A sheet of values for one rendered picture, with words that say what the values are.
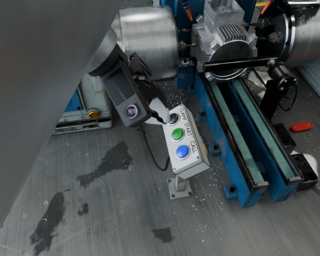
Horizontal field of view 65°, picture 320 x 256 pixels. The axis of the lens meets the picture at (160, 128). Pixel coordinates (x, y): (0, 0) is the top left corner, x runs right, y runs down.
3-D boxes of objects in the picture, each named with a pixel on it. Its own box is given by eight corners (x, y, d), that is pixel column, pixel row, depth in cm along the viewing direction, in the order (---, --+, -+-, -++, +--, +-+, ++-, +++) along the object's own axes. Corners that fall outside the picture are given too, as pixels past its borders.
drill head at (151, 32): (85, 63, 103) (68, -1, 84) (173, 54, 107) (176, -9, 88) (83, 105, 87) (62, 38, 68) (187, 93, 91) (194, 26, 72)
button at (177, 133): (173, 134, 61) (169, 131, 60) (184, 129, 60) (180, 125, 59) (176, 145, 59) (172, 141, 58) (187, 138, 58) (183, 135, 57)
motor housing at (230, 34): (187, 55, 105) (191, 9, 91) (230, 51, 108) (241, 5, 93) (200, 86, 93) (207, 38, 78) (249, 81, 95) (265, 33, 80)
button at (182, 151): (178, 151, 58) (173, 148, 56) (189, 146, 57) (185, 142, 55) (181, 162, 56) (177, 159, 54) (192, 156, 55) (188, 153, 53)
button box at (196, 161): (169, 125, 69) (158, 115, 65) (191, 112, 67) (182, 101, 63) (183, 180, 58) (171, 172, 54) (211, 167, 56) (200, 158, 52)
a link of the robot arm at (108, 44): (99, 31, 35) (51, 69, 38) (123, 55, 38) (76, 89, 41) (98, 3, 40) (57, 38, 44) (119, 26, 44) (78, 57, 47)
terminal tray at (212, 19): (201, 19, 94) (203, -2, 89) (228, 16, 95) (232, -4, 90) (211, 35, 87) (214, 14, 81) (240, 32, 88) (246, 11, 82)
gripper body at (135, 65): (153, 69, 53) (114, 26, 44) (160, 97, 47) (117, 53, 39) (124, 89, 55) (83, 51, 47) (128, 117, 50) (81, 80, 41)
